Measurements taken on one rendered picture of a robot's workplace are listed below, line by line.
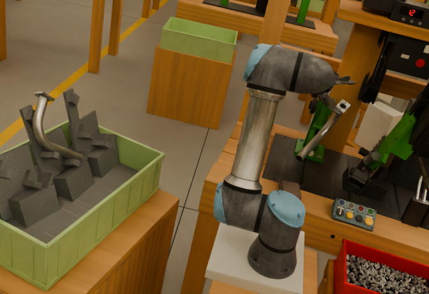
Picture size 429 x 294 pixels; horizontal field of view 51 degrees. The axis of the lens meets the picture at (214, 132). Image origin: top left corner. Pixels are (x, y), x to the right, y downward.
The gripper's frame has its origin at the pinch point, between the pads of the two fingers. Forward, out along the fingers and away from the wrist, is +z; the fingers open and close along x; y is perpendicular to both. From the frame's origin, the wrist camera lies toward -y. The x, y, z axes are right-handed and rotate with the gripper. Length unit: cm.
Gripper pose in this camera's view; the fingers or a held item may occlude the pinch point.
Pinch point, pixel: (347, 99)
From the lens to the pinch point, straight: 185.0
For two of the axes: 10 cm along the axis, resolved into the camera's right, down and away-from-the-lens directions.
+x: 4.9, -8.3, 2.8
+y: 1.2, -2.5, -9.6
